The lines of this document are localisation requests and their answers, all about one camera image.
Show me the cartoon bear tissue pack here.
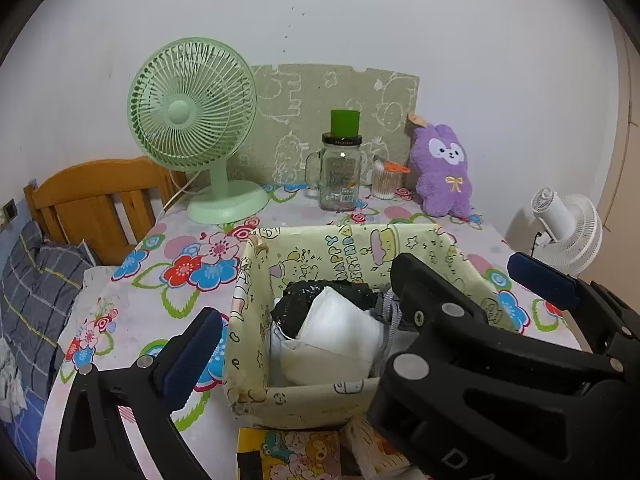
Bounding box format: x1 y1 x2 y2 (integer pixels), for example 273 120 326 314
236 428 342 480

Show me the white cloth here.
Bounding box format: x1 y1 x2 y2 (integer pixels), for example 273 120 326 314
280 287 384 386

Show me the black plastic bag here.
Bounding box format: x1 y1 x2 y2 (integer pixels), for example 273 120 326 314
271 280 378 338

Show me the pink cat tissue pack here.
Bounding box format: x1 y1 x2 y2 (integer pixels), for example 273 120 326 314
341 415 428 480

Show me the floral tablecloth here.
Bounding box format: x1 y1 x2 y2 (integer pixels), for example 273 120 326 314
36 184 577 479

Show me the white clip fan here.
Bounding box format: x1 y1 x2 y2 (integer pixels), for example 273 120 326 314
530 188 603 278

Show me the blue plaid pillow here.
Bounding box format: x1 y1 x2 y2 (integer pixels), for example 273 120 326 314
1 220 94 400

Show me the cartoon printed fabric storage box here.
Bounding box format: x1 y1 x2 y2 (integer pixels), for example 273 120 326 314
224 223 515 429

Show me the purple plush bunny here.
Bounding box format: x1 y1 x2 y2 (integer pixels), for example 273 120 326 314
408 114 472 218

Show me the cotton swab jar orange lid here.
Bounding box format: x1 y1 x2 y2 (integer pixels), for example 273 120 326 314
371 157 410 200

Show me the glass mason jar mug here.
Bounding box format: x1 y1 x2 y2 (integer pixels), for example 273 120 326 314
305 132 362 211

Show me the green desk fan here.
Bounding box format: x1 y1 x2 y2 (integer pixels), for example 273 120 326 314
127 37 268 224

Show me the green cup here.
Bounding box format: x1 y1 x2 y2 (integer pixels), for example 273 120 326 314
330 110 360 138

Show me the grey-green cartoon board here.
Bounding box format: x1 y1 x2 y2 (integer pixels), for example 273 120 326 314
227 64 420 185

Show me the wall power outlet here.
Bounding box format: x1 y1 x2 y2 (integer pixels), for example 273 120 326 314
2 200 18 223

